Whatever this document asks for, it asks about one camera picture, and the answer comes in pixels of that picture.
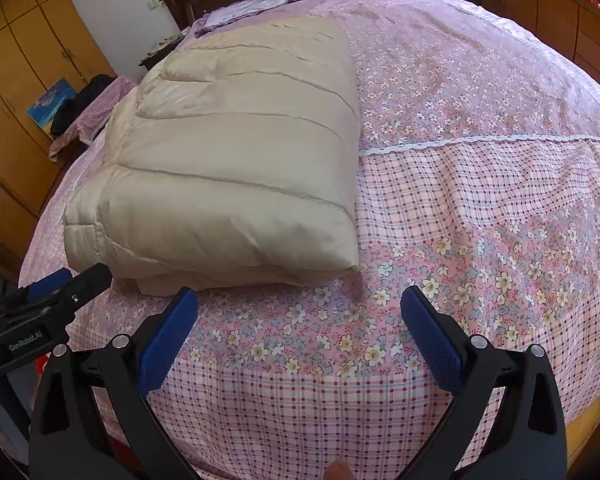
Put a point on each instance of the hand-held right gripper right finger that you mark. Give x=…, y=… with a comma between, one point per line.
x=430, y=335

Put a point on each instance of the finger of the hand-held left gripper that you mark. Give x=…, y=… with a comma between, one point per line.
x=47, y=284
x=90, y=282

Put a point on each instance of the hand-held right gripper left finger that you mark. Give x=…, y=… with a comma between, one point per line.
x=167, y=340

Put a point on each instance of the beige down jacket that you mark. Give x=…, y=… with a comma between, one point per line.
x=230, y=135

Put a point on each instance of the person's right hand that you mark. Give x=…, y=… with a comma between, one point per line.
x=338, y=471

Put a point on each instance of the blue painting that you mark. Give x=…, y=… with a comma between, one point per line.
x=50, y=105

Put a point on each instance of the black garment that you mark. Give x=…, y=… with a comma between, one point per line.
x=87, y=92

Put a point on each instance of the pink floral bedspread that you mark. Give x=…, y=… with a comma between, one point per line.
x=480, y=110

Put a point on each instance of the yellow wooden wardrobe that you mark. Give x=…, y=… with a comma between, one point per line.
x=30, y=35

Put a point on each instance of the purple frilled pillow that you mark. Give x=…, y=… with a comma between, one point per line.
x=245, y=7

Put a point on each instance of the long wooden cabinet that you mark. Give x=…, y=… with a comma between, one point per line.
x=530, y=0

